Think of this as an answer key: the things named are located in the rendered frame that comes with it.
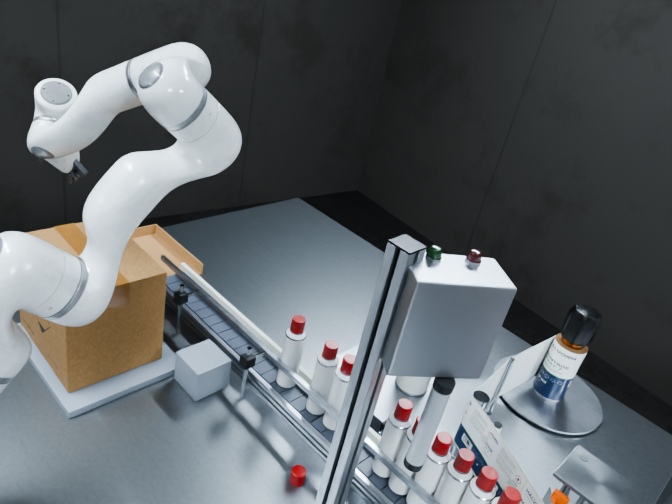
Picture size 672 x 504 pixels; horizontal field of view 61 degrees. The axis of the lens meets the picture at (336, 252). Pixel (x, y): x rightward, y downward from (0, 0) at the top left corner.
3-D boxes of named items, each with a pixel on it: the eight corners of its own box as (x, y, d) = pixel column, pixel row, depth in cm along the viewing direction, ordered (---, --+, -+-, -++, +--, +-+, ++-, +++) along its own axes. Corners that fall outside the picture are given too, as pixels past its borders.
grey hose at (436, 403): (425, 466, 106) (460, 382, 96) (414, 475, 104) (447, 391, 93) (411, 453, 108) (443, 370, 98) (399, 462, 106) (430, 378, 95)
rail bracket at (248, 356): (263, 392, 148) (272, 343, 140) (240, 403, 143) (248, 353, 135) (255, 384, 150) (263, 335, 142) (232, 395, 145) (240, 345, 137)
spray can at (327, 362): (330, 410, 140) (347, 346, 130) (315, 419, 137) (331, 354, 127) (316, 397, 143) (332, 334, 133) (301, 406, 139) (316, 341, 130)
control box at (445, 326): (480, 379, 97) (519, 289, 88) (386, 377, 93) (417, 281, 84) (459, 341, 106) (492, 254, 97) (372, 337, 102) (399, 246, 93)
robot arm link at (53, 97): (70, 149, 131) (81, 118, 135) (71, 117, 120) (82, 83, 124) (31, 139, 129) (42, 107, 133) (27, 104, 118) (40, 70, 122)
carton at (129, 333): (162, 358, 149) (167, 272, 135) (68, 394, 132) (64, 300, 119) (109, 298, 165) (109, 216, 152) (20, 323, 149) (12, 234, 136)
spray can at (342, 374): (347, 425, 137) (366, 361, 127) (332, 435, 134) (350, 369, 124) (332, 412, 140) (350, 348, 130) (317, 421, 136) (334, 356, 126)
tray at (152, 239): (202, 274, 189) (203, 264, 187) (128, 296, 171) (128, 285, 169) (155, 233, 205) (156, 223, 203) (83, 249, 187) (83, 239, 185)
